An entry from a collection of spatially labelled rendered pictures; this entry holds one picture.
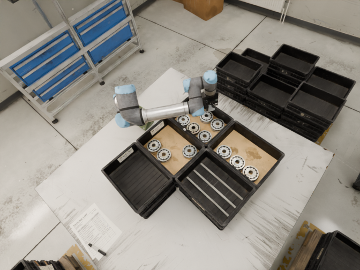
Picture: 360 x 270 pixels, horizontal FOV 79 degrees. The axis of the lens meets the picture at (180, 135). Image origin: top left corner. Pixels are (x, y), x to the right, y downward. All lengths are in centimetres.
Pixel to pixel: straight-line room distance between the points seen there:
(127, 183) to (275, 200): 99
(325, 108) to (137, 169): 178
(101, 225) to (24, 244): 129
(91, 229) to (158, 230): 46
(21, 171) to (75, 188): 143
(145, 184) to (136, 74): 217
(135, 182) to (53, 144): 180
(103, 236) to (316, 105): 211
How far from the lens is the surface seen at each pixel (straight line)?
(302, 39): 395
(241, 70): 256
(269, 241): 158
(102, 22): 319
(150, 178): 152
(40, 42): 286
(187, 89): 125
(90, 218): 173
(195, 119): 169
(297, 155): 181
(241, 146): 159
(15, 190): 314
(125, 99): 127
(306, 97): 245
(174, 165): 152
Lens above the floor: 222
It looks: 59 degrees down
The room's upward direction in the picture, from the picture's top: 12 degrees counter-clockwise
